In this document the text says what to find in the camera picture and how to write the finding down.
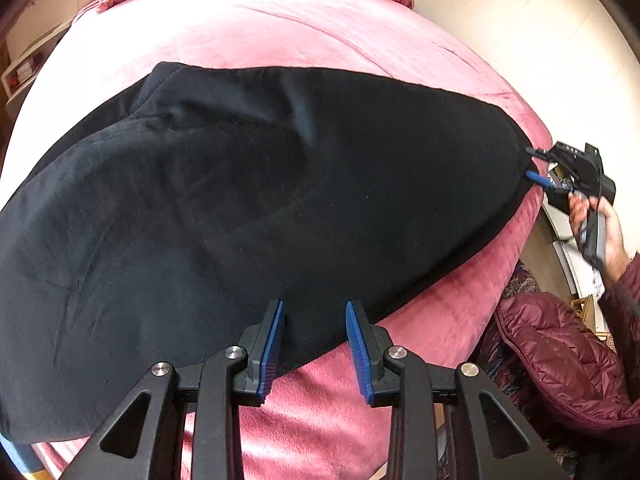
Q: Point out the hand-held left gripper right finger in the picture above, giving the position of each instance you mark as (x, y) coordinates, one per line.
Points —
(357, 352)

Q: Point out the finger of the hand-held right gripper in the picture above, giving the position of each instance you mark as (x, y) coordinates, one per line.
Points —
(536, 178)
(539, 152)

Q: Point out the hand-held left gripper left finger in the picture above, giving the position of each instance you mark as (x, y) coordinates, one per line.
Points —
(270, 352)

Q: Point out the black pants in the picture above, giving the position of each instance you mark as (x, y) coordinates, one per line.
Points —
(250, 185)

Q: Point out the person's right forearm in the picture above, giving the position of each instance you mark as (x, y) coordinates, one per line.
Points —
(625, 292)

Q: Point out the person's right hand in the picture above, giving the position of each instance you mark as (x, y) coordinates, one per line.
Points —
(614, 235)

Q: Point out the wooden chair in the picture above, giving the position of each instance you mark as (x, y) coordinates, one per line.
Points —
(588, 312)

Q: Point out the maroon puffer jacket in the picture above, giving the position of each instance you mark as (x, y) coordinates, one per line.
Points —
(550, 355)

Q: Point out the pink bed blanket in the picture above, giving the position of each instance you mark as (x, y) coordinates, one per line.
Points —
(300, 30)

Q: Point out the blue yellow floor mat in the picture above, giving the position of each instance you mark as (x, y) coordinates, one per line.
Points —
(20, 460)

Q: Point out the white bedside shelf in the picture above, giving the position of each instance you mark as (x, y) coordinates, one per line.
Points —
(25, 67)

